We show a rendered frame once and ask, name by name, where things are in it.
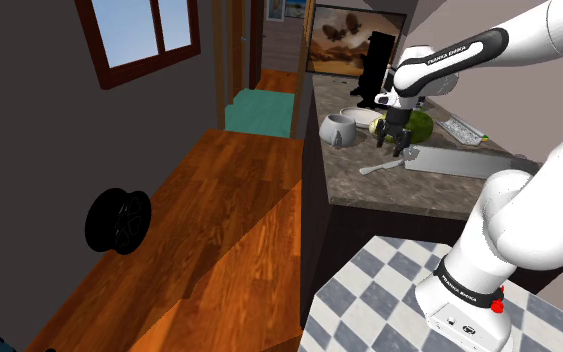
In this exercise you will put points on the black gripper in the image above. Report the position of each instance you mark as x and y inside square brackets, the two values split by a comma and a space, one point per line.
[397, 119]

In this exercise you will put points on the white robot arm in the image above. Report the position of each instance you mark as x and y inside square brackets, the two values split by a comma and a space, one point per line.
[529, 229]

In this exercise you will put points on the pale yellow round fruit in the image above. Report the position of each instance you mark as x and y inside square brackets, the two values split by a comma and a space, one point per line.
[373, 126]

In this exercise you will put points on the green round melon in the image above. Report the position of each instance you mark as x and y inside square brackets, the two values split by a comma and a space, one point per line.
[421, 128]

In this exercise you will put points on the grey spoon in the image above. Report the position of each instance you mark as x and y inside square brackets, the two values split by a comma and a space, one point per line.
[378, 168]

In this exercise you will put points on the white plate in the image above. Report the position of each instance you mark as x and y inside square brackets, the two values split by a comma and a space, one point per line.
[360, 116]

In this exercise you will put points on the grey mug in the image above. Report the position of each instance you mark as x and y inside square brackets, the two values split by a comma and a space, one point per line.
[335, 128]

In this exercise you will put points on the grey remote control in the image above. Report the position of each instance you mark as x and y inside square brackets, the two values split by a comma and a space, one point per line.
[460, 130]

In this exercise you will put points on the black tall appliance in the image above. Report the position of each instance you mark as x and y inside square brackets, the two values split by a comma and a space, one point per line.
[376, 63]

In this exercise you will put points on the teal upholstered seat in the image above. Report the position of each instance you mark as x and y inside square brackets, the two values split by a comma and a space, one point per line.
[261, 113]

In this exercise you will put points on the checkered robot stand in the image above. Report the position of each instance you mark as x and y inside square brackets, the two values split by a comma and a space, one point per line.
[359, 302]

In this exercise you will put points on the brown wooden door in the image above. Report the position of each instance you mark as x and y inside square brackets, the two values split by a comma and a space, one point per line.
[236, 48]

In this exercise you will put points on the brown framed window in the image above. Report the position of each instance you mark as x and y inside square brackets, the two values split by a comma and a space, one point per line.
[137, 34]

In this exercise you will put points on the black round wheel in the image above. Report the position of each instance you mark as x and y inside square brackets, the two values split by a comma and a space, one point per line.
[115, 222]

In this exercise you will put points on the brown framed wall picture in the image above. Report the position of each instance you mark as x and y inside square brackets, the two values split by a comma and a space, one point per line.
[337, 46]

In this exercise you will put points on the small framed wall picture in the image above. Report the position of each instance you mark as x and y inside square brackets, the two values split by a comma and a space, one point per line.
[275, 8]

